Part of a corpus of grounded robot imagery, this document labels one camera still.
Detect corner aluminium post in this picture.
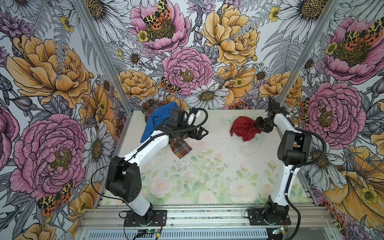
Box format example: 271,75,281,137
277,0,342,105
71,0,133,116

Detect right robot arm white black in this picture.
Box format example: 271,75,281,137
255,96,312,225

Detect aluminium front rail frame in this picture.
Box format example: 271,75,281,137
76,204,342,240

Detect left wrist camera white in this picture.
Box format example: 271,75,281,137
186,109,200,126

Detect dark red cloth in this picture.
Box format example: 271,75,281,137
230,117,261,142

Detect blue cloth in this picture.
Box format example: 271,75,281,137
141,99,179,143

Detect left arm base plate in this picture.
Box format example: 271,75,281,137
124,210,168,227

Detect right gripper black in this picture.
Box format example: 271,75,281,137
252,115,276,134

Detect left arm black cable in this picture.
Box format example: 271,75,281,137
90,107,209,202

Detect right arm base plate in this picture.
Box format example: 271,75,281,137
244,208,292,226

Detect plaid red cloth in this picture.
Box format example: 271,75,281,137
141,98,193,160

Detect left corner aluminium post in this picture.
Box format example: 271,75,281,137
71,0,133,116

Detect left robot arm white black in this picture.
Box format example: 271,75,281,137
106,107,209,221

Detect right corner aluminium post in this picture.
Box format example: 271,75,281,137
277,0,342,105

